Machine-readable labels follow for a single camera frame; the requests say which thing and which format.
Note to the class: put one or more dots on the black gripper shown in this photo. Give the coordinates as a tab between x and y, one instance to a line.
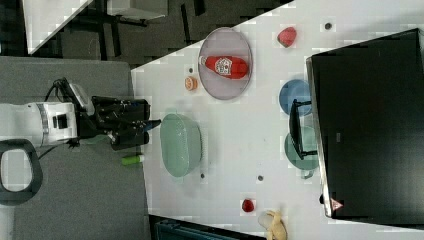
124	121

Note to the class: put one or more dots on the green plastic strainer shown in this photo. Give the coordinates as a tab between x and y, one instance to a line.
181	144

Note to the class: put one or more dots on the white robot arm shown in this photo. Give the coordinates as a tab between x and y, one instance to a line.
43	123

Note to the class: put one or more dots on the green marker pen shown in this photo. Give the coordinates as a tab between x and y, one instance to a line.
129	160

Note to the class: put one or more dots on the orange slice toy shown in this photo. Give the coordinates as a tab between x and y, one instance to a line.
191	83

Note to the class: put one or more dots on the red ketchup bottle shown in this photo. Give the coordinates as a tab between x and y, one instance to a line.
226	66

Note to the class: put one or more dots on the dark teal crate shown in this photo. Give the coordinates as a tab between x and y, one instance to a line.
174	230

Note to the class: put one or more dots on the grey round plate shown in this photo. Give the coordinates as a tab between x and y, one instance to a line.
225	42

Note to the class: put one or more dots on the strawberry toy near banana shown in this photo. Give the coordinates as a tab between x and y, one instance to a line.
248	205

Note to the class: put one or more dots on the blue bowl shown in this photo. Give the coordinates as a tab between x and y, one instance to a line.
296	89

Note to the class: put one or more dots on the banana peel toy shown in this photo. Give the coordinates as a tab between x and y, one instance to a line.
272	222

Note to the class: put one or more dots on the green mug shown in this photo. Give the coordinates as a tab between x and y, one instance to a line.
302	152

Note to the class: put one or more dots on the strawberry toy near plate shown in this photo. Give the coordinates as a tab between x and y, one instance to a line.
287	36

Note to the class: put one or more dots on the black toaster oven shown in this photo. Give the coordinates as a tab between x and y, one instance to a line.
367	106

